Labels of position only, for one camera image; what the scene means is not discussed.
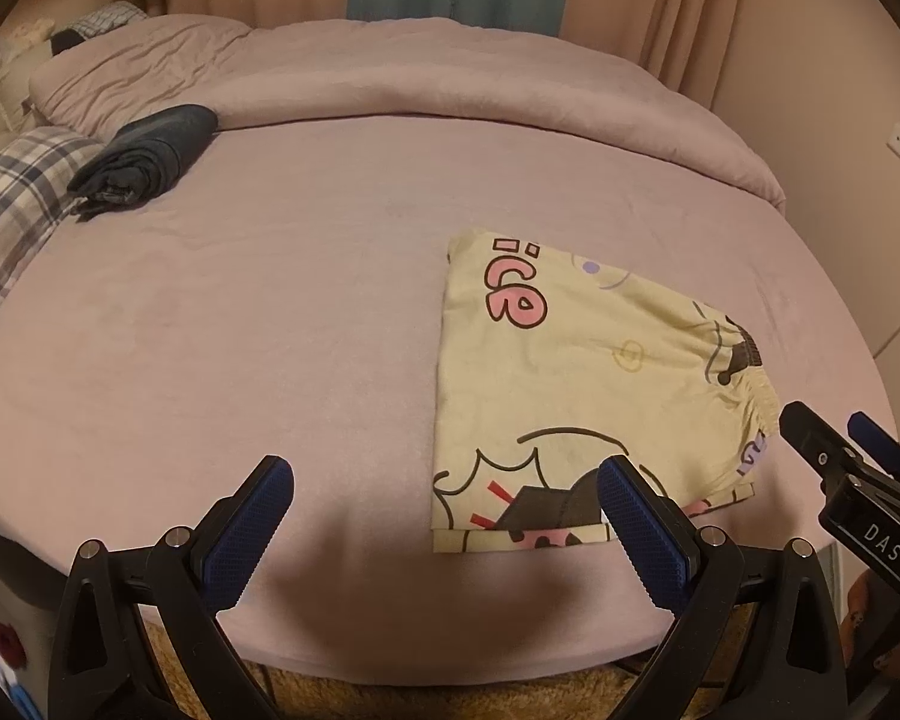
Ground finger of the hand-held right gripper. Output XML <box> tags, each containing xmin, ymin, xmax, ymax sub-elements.
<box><xmin>778</xmin><ymin>400</ymin><xmax>865</xmax><ymax>497</ymax></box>
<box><xmin>849</xmin><ymin>411</ymin><xmax>900</xmax><ymax>494</ymax></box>

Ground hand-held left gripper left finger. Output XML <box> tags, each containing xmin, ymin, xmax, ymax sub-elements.
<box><xmin>45</xmin><ymin>454</ymin><xmax>297</xmax><ymax>720</ymax></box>

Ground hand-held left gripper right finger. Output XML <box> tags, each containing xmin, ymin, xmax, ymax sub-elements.
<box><xmin>596</xmin><ymin>454</ymin><xmax>848</xmax><ymax>720</ymax></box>

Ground yellow cartoon print pants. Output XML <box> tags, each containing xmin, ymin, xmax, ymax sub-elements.
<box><xmin>429</xmin><ymin>231</ymin><xmax>781</xmax><ymax>554</ymax></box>

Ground folded dark grey pants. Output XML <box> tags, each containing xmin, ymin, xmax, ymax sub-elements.
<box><xmin>67</xmin><ymin>103</ymin><xmax>218</xmax><ymax>222</ymax></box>

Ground bed with pink sheet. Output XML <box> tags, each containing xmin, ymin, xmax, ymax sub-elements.
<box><xmin>0</xmin><ymin>15</ymin><xmax>900</xmax><ymax>687</ymax></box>

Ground red fuzzy ornament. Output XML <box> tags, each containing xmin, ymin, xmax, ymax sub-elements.
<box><xmin>0</xmin><ymin>621</ymin><xmax>28</xmax><ymax>670</ymax></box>

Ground pink duvet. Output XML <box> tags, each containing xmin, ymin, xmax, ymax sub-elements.
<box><xmin>28</xmin><ymin>15</ymin><xmax>788</xmax><ymax>211</ymax></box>

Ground white pillow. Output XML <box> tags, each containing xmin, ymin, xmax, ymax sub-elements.
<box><xmin>0</xmin><ymin>15</ymin><xmax>57</xmax><ymax>137</ymax></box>

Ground small plaid pillow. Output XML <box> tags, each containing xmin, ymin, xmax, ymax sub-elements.
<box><xmin>49</xmin><ymin>1</ymin><xmax>151</xmax><ymax>55</ymax></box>

